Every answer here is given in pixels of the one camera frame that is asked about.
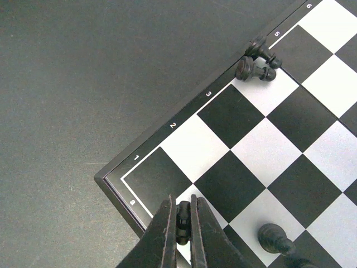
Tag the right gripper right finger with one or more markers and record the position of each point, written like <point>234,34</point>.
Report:
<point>210,247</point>

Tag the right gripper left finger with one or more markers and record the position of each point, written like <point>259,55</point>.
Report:
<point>157,247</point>

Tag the black piece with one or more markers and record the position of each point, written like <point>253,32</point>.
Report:
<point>183,223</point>

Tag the black standing pawn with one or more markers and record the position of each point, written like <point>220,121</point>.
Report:
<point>273,239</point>

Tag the black and white chessboard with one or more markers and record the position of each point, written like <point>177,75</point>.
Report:
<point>280,152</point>

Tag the black pawn lying lower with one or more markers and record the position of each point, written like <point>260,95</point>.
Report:
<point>247,69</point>

